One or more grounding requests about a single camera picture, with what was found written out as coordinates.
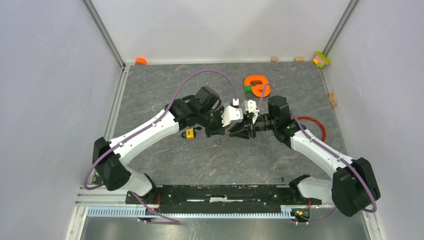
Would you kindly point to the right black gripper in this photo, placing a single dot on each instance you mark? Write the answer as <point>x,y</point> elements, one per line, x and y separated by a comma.
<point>241,130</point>

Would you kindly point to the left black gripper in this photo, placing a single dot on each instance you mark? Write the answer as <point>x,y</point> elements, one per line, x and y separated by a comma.
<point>219,130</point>

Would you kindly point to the yellow black padlock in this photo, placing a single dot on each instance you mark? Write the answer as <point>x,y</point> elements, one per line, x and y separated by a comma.
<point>190,134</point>

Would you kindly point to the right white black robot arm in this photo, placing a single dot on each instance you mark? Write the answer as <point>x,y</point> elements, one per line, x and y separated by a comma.
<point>352,186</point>

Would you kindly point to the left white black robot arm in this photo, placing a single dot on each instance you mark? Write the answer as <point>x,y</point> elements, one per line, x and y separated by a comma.
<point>111,158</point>

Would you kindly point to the small silver key bunch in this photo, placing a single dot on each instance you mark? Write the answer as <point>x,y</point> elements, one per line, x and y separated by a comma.
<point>217,145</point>

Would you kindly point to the orange track on grey plate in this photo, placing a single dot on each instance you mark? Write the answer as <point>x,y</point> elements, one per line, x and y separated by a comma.
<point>254,86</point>

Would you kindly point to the curved wooden piece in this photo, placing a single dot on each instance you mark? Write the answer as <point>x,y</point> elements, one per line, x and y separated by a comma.
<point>332,100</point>

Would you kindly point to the orange round cap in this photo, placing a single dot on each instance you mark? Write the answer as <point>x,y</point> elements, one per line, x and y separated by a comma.
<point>140,61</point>

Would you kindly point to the green pink yellow brick stack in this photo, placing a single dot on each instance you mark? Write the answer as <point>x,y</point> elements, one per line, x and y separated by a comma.
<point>321,60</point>

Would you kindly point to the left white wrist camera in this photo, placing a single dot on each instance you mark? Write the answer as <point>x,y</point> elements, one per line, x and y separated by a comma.
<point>232,113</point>

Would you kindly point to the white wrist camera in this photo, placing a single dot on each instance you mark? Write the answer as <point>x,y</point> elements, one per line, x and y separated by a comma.
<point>232,113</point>
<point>251,110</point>

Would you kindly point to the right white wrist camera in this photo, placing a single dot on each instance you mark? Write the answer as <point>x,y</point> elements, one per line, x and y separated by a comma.
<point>251,110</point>

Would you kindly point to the light blue toothed cable duct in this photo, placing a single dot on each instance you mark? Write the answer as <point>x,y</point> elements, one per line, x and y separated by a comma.
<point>141,212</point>

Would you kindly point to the aluminium frame rails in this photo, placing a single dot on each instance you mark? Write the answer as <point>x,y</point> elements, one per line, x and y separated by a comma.
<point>98,198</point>

